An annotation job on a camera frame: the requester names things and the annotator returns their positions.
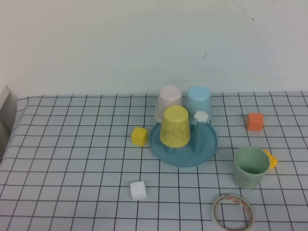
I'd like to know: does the green plastic cup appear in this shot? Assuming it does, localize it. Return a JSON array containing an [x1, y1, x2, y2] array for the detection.
[[232, 146, 270, 190]]

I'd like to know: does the yellow plastic cup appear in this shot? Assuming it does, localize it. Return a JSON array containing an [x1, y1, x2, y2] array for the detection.
[[159, 105, 191, 148]]

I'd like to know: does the pink plastic cup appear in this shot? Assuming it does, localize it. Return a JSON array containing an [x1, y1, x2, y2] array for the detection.
[[154, 85, 182, 123]]

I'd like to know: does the light blue plastic cup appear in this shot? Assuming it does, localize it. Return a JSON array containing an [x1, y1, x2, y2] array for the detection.
[[184, 86, 212, 125]]

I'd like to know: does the teal cup stand with pegs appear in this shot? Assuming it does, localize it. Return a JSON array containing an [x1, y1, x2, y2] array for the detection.
[[149, 110, 219, 168]]

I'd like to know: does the yellow foam cube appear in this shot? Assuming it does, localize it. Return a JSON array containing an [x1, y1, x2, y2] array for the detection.
[[131, 127, 148, 147]]

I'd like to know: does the white foam cube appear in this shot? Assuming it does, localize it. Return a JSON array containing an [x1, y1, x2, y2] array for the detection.
[[130, 180, 147, 202]]

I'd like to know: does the grid pattern tablecloth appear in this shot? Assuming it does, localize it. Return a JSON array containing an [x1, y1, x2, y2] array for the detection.
[[0, 91, 308, 231]]

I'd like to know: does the orange foam cube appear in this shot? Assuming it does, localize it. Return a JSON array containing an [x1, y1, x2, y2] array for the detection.
[[245, 113, 264, 131]]

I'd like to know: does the yellow rubber duck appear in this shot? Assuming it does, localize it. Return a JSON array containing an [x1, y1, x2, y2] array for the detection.
[[262, 149, 278, 170]]

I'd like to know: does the white tape roll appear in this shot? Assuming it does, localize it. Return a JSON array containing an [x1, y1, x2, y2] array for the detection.
[[211, 193, 256, 231]]

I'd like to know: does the white panel beside table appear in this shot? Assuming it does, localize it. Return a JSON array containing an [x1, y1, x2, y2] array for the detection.
[[0, 84, 19, 150]]

